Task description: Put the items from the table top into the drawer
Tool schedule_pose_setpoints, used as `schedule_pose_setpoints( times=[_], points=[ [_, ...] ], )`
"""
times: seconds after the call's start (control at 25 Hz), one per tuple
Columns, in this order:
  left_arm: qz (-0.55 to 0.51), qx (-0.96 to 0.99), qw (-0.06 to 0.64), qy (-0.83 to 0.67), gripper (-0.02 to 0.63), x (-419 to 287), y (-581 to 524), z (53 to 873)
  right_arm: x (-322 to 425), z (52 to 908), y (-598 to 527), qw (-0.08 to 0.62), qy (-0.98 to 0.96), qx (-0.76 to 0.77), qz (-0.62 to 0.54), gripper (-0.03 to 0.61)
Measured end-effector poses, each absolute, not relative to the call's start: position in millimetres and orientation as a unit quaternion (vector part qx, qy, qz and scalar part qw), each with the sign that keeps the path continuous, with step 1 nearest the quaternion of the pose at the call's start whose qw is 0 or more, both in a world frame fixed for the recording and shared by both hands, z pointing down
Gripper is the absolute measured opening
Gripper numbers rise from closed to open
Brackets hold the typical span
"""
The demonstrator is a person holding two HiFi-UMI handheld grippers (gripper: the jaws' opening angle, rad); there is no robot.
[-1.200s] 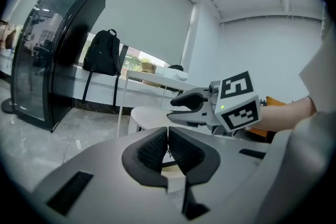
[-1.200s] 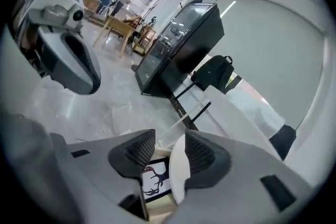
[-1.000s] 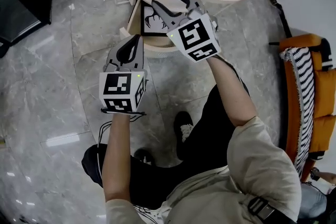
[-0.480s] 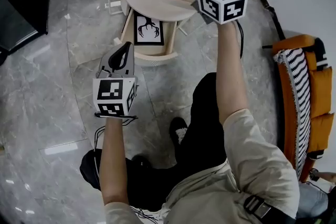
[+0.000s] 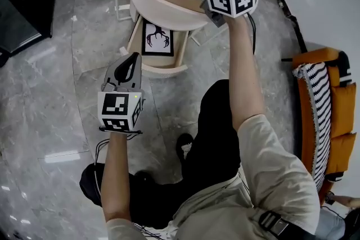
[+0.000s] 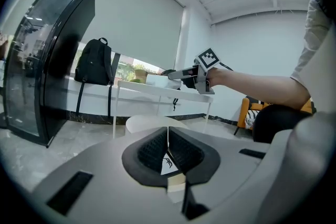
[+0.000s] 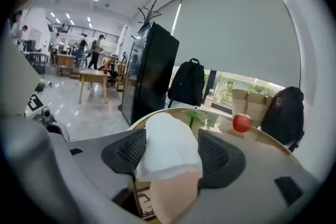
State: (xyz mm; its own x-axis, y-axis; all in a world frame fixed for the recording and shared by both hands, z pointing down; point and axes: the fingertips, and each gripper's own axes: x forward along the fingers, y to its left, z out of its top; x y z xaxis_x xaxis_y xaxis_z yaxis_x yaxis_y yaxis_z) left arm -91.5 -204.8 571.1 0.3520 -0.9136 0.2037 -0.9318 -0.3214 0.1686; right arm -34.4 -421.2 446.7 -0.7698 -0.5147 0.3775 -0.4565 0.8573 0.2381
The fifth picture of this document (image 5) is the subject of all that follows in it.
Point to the person's right black shoe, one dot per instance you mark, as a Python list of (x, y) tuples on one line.
[(184, 140)]

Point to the orange sofa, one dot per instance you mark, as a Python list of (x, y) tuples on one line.
[(305, 121)]

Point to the black white striped blanket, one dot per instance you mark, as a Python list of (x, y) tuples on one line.
[(320, 109)]

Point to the orange sofa cushion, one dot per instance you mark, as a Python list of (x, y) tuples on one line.
[(344, 109), (341, 153)]

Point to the person's black trousers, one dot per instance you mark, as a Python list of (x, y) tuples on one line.
[(213, 126)]

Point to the person's beige shirt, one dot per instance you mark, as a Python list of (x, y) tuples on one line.
[(267, 171)]

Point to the person's left forearm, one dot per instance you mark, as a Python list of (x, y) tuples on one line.
[(115, 177)]

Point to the person's right forearm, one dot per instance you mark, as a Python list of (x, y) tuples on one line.
[(244, 73)]

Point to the cream wooden drawer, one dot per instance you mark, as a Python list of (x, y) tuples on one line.
[(157, 61)]

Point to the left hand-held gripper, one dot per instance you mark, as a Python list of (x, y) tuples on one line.
[(115, 106)]

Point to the black glass door cabinet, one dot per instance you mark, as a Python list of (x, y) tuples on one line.
[(17, 8)]

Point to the framed antler picture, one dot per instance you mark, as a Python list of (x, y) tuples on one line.
[(159, 49)]

